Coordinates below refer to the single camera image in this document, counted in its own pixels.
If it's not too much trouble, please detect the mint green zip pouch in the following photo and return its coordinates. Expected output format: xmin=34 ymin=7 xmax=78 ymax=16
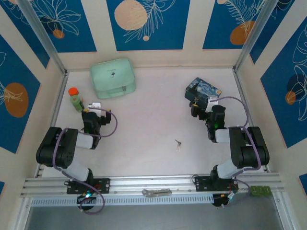
xmin=90 ymin=57 xmax=137 ymax=100

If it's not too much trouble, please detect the green connector block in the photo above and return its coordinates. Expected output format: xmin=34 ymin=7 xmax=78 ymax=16
xmin=249 ymin=185 xmax=272 ymax=197

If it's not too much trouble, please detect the aluminium side rail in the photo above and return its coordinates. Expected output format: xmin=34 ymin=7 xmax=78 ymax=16
xmin=35 ymin=71 xmax=70 ymax=178
xmin=232 ymin=69 xmax=271 ymax=173

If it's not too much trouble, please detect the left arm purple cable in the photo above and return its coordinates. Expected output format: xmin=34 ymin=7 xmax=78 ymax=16
xmin=53 ymin=107 xmax=118 ymax=214

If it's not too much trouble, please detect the silver tape patch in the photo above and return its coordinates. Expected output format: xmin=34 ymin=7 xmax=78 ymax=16
xmin=142 ymin=188 xmax=172 ymax=197

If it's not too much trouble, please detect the starry night print box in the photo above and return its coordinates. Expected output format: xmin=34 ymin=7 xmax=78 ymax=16
xmin=184 ymin=77 xmax=223 ymax=108

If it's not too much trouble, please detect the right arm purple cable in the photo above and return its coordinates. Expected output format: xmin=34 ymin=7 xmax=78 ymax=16
xmin=208 ymin=96 xmax=262 ymax=208

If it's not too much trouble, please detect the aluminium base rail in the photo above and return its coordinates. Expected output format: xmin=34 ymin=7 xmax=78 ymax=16
xmin=20 ymin=172 xmax=287 ymax=198

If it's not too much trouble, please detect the black controller board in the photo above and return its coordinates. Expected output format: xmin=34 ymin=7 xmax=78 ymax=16
xmin=76 ymin=194 xmax=98 ymax=206
xmin=212 ymin=193 xmax=237 ymax=208

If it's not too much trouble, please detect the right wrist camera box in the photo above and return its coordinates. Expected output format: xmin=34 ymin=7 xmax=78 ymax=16
xmin=205 ymin=95 xmax=220 ymax=113

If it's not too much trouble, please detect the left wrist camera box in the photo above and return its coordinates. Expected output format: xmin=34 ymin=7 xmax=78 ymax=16
xmin=87 ymin=102 xmax=103 ymax=113

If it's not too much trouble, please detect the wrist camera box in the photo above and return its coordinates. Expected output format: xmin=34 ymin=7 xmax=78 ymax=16
xmin=205 ymin=95 xmax=220 ymax=113
xmin=87 ymin=102 xmax=103 ymax=113

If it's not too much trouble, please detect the green bottle orange cap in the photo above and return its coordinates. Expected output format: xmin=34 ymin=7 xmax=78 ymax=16
xmin=68 ymin=87 xmax=85 ymax=113

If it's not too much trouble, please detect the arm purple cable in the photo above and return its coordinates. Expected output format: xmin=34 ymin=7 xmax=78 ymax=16
xmin=208 ymin=96 xmax=262 ymax=208
xmin=53 ymin=107 xmax=118 ymax=214

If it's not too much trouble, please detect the aluminium frame post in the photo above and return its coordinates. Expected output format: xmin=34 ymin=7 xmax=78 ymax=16
xmin=233 ymin=0 xmax=282 ymax=72
xmin=16 ymin=0 xmax=68 ymax=75

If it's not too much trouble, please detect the white slotted cable duct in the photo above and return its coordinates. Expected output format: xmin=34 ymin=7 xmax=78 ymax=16
xmin=31 ymin=194 xmax=214 ymax=207

